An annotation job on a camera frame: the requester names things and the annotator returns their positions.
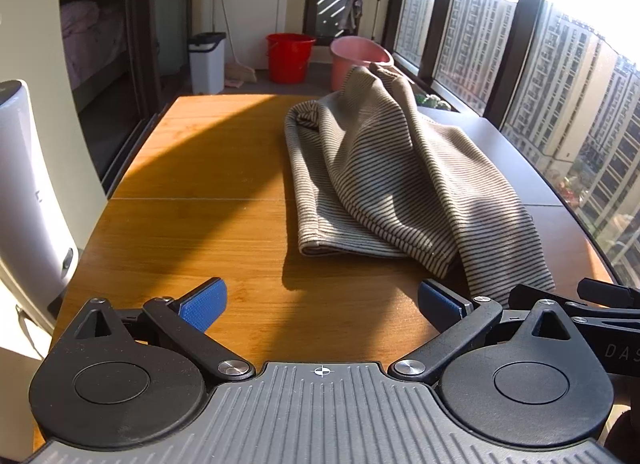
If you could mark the sliding glass door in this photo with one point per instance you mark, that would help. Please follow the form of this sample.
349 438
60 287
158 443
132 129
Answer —
140 44

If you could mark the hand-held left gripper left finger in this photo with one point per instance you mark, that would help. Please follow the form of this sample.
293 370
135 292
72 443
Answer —
205 301

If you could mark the striped knit garment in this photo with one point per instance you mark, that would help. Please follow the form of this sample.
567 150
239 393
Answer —
380 169

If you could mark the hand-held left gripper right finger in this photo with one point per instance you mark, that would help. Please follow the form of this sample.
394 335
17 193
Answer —
437 301

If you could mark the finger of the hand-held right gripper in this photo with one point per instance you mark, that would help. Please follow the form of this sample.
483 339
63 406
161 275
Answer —
610 291
540 295

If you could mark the pink dustpan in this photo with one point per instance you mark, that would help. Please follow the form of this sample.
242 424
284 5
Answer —
234 81

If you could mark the red plastic bucket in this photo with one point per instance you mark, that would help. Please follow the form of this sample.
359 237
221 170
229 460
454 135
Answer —
287 62

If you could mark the pink plastic basin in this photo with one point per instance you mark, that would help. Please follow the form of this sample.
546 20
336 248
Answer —
350 64

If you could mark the large balcony window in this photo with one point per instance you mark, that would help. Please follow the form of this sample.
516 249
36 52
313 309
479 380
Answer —
440 19

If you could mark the green plush toy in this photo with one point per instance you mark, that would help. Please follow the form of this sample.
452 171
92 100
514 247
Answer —
430 100

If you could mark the light green knitted slipper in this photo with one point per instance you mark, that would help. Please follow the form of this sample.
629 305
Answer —
444 105

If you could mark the straw broom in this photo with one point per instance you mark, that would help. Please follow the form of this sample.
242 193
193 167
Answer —
240 72

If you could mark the white tower appliance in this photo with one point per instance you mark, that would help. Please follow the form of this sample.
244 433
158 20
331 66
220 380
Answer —
25 184

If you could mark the white trash bin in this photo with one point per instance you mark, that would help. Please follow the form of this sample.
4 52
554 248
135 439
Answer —
207 69

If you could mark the hanging grey cloth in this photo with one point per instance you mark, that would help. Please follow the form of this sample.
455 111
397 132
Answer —
352 12

